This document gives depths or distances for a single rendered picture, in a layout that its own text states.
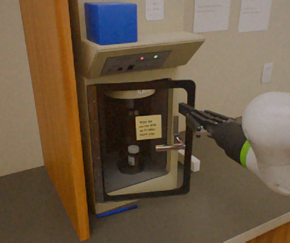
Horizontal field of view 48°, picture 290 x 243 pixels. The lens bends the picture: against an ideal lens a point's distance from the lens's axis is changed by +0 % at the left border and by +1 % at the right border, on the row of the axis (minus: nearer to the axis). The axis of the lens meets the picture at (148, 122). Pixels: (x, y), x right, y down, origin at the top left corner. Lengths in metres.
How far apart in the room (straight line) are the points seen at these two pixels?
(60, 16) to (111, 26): 0.12
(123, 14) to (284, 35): 1.37
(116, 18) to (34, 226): 0.69
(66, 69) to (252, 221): 0.75
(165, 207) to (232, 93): 0.91
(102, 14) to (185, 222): 0.68
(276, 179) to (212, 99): 1.16
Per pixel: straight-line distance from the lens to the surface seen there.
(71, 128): 0.84
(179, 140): 0.99
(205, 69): 1.68
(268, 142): 0.57
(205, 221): 1.11
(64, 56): 0.78
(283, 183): 0.66
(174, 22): 1.00
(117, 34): 0.80
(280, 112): 0.56
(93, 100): 0.92
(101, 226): 1.08
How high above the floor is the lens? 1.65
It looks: 24 degrees down
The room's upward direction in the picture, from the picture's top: straight up
